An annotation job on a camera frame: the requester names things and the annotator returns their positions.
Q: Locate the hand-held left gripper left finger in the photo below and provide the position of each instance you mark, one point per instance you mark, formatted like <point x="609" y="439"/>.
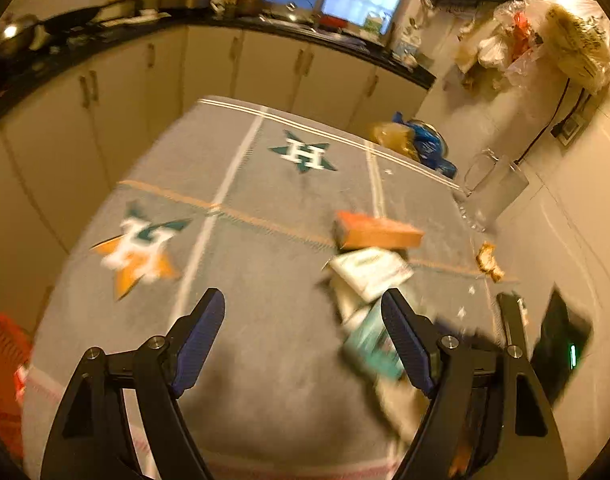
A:
<point x="200" y="345"/>

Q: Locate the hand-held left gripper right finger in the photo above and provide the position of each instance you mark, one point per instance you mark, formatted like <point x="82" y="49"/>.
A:
<point x="407" y="345"/>

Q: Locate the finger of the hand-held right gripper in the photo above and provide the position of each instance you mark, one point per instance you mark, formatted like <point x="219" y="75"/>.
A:
<point x="512" y="320"/>

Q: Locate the blue cartoon tissue pack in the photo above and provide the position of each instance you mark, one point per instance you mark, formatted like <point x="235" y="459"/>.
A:
<point x="370" y="345"/>

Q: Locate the white cardboard box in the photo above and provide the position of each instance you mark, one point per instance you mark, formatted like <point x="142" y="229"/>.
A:
<point x="370" y="270"/>

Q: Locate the orange cardboard box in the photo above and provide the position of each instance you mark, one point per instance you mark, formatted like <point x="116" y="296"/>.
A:
<point x="380" y="232"/>

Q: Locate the red plastic basket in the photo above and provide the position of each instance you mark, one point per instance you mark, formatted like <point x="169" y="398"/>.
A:
<point x="5" y="375"/>

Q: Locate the brown food scrap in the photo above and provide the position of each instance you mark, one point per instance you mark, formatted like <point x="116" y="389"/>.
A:
<point x="490" y="260"/>

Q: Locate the clear plastic pitcher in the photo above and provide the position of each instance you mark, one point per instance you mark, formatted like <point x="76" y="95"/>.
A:
<point x="492" y="190"/>

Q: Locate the grey star print tablecloth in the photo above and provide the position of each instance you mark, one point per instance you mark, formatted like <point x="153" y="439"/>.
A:
<point x="265" y="185"/>

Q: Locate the blue plastic bag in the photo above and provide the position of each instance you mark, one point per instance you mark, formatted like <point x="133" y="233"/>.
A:
<point x="430" y="147"/>

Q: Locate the yellow plastic bag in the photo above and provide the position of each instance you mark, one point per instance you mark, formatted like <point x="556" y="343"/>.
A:
<point x="392" y="137"/>

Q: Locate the cream lower cabinets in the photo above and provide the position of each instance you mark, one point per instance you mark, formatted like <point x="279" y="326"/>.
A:
<point x="220" y="65"/>

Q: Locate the hanging plastic bags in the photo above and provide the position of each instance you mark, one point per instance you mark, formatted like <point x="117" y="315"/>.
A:
<point x="560" y="35"/>

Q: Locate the black kitchen countertop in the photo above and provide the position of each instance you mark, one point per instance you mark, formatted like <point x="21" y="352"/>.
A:
<point x="335" y="50"/>

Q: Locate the black wok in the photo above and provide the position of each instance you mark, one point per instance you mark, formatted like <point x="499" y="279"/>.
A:
<point x="85" y="17"/>

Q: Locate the steel pot with lid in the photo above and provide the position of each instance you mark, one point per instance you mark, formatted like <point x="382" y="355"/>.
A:
<point x="12" y="35"/>

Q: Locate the wall socket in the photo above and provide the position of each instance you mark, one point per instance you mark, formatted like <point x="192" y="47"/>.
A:
<point x="572" y="130"/>

